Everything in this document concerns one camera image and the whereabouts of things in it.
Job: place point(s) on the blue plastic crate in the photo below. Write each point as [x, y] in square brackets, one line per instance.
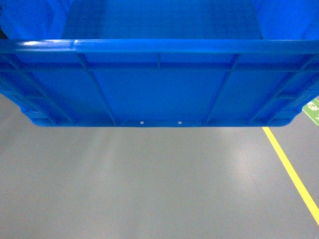
[160, 63]

